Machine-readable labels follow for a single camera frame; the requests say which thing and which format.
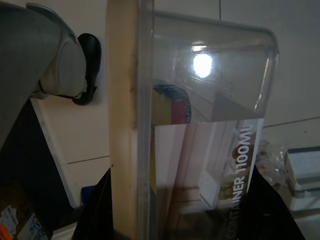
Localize white box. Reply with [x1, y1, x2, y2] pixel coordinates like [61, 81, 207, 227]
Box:
[284, 147, 320, 211]

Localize grey robot right leg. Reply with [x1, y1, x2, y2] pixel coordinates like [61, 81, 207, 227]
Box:
[0, 2, 103, 153]

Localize crumpled clear plastic bag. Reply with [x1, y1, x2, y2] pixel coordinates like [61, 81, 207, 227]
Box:
[254, 139, 291, 191]

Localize wooden table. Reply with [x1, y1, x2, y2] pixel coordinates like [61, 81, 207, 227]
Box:
[106, 0, 151, 240]

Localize black floor mat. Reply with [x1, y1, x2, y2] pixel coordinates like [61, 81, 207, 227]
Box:
[0, 98, 78, 226]

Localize plastic food container with label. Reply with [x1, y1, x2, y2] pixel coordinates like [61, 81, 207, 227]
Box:
[136, 0, 280, 240]

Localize cardboard box with labels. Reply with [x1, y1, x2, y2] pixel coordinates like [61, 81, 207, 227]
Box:
[0, 179, 55, 240]

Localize yellow red black packet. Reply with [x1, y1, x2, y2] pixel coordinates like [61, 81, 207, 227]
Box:
[152, 83, 193, 126]

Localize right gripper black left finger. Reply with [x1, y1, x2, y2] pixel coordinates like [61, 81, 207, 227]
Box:
[71, 166, 116, 240]

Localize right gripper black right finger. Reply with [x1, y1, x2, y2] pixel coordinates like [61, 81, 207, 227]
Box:
[239, 164, 307, 240]

